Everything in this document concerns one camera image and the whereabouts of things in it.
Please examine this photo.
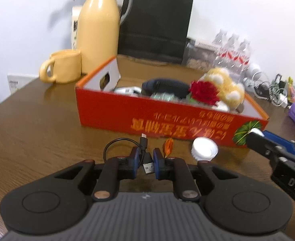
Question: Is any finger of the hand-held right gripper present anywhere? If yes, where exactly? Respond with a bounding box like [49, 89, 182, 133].
[262, 130, 295, 156]
[246, 132, 292, 166]

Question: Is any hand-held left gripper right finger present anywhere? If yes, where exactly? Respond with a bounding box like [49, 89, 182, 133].
[153, 148, 241, 202]

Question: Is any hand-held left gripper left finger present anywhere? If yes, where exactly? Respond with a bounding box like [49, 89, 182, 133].
[53, 146, 141, 202]

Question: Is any black cable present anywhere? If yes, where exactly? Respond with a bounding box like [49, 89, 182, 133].
[103, 134, 155, 175]

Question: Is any white bottle cap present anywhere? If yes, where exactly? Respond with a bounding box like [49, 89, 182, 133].
[191, 137, 219, 161]

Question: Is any orange cardboard box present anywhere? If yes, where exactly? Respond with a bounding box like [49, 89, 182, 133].
[75, 55, 270, 148]

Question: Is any white and yellow plush toy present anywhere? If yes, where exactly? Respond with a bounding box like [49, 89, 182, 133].
[200, 68, 246, 112]

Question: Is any navy blue soft case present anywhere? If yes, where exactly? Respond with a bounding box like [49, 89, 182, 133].
[141, 79, 191, 100]

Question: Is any small orange ornament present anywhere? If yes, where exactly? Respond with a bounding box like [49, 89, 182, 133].
[163, 138, 174, 159]

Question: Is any white charger block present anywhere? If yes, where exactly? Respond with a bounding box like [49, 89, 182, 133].
[276, 94, 289, 108]

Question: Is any colourful snack packet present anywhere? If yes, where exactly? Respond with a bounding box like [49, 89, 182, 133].
[287, 77, 295, 103]

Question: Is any black power adapter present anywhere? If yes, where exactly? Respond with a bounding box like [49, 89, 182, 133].
[255, 83, 270, 97]

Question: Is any black upright device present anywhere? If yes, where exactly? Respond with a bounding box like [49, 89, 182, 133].
[273, 74, 284, 91]

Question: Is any pale green item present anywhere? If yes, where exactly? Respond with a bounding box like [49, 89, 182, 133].
[150, 93, 180, 102]

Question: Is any silver white device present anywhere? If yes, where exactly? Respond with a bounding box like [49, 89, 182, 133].
[114, 87, 142, 98]

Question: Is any small white desk fan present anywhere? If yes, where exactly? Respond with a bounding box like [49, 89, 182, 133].
[243, 63, 262, 88]

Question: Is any red artificial flower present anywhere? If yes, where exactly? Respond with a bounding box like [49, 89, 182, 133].
[188, 80, 220, 106]

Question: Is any clear container of seeds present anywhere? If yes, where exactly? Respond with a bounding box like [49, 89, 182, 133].
[183, 38, 217, 70]

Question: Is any yellow mug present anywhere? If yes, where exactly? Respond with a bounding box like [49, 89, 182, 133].
[39, 50, 82, 84]

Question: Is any white flat box red print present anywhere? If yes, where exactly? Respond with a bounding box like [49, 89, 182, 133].
[194, 38, 219, 49]

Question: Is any yellow thermos jug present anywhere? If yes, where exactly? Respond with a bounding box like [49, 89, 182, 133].
[77, 0, 133, 74]

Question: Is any black paper bag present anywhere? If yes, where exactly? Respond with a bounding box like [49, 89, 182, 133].
[118, 0, 195, 64]

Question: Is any white charging cable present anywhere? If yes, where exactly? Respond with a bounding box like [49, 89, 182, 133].
[253, 73, 289, 107]

